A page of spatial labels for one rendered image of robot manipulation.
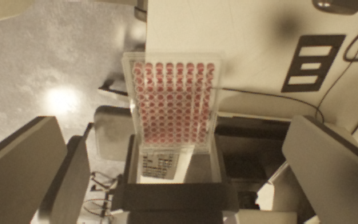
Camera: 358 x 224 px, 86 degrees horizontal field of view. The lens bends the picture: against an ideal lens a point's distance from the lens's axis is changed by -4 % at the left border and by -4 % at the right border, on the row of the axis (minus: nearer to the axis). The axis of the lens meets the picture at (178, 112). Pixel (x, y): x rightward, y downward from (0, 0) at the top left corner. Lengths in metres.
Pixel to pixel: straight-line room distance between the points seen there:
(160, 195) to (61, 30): 1.31
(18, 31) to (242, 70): 1.35
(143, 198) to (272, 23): 0.44
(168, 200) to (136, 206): 0.03
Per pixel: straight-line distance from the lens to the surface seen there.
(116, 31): 1.31
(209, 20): 0.47
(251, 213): 0.57
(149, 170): 0.82
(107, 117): 1.03
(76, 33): 1.40
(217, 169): 0.21
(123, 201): 0.19
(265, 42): 0.52
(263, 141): 0.58
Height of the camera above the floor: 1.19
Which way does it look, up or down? 48 degrees down
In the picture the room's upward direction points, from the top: 178 degrees clockwise
